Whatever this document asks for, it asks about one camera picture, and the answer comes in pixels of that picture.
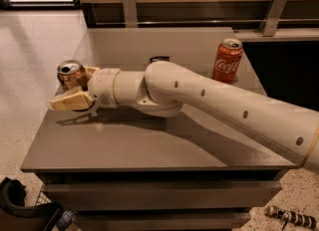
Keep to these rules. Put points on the red Coca-Cola can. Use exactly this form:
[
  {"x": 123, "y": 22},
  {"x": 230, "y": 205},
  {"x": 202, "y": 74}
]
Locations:
[{"x": 227, "y": 60}]

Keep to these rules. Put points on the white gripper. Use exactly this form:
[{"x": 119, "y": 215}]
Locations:
[{"x": 101, "y": 88}]

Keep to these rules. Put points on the metal wall bracket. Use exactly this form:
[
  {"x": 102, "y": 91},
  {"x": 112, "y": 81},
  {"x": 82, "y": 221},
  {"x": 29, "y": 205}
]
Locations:
[
  {"x": 130, "y": 13},
  {"x": 270, "y": 23}
]

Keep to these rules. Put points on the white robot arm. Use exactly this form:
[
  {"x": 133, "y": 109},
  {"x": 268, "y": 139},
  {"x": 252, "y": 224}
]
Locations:
[{"x": 164, "y": 87}]

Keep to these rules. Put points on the right metal wall bracket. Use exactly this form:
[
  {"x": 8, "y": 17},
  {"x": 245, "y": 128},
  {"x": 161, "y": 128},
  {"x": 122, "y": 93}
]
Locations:
[{"x": 270, "y": 23}]

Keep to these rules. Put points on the left metal wall bracket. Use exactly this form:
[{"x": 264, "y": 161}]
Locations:
[{"x": 130, "y": 13}]

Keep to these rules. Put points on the grey drawer cabinet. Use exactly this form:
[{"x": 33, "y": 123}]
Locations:
[{"x": 123, "y": 170}]

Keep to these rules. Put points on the black snack bar wrapper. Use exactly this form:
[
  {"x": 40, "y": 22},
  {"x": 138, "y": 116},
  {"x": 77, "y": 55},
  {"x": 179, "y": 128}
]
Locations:
[{"x": 159, "y": 58}]

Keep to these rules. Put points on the black white striped tool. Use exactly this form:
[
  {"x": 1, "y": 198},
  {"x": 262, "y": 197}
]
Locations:
[{"x": 289, "y": 216}]

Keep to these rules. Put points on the gold orange soda can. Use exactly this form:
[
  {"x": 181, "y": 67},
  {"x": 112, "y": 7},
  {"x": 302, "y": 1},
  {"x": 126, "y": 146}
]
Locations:
[{"x": 72, "y": 74}]

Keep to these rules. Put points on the black curved chair part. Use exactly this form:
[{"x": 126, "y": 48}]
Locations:
[{"x": 16, "y": 216}]

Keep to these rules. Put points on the blue object under cabinet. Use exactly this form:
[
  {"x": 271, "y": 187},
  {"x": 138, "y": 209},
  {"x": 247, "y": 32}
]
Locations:
[{"x": 65, "y": 221}]

